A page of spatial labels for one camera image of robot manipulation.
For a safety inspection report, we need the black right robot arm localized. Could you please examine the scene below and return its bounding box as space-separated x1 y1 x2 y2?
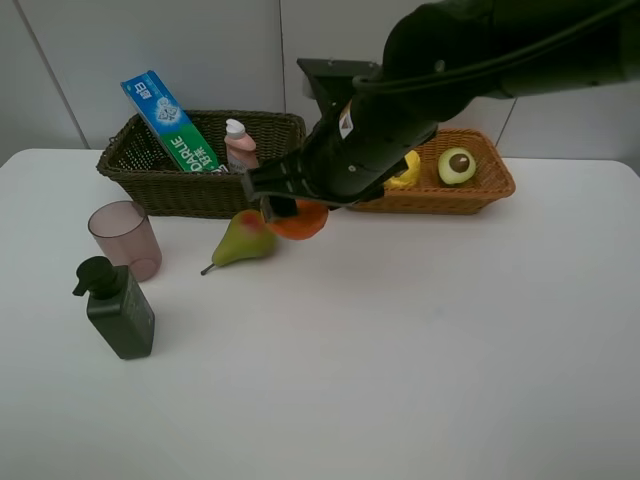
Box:
242 1 639 218

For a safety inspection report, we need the dark brown wicker basket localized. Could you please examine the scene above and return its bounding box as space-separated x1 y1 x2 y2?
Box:
97 110 306 219

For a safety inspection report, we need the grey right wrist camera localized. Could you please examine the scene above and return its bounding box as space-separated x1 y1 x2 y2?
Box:
296 58 380 114

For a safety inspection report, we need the blue green toothpaste box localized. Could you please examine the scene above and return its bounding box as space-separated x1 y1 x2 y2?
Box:
121 70 228 174

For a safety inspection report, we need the halved avocado with pit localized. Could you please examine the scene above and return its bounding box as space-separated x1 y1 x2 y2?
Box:
438 147 477 186

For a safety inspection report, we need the dark green pump bottle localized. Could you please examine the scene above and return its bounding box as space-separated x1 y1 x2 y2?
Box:
73 256 155 360

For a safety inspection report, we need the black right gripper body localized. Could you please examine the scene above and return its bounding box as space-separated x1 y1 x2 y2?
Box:
299 87 439 200

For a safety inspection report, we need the pink bottle white cap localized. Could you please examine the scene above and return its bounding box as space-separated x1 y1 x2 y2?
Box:
224 119 259 174

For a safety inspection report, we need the orange wicker basket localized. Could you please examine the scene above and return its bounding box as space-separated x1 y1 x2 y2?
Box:
351 129 516 215

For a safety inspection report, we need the orange tangerine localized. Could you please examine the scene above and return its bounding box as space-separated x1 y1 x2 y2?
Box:
267 200 329 241

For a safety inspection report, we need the translucent pink plastic cup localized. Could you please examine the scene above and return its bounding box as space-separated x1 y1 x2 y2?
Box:
88 200 162 282

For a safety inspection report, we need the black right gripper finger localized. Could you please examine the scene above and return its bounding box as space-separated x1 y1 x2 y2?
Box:
241 152 320 222
311 198 359 210

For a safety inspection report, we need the yellow lemon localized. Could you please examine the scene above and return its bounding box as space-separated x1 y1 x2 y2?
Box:
384 150 421 190

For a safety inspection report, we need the green red pear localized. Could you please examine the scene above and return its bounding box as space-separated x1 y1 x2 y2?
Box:
200 210 277 276

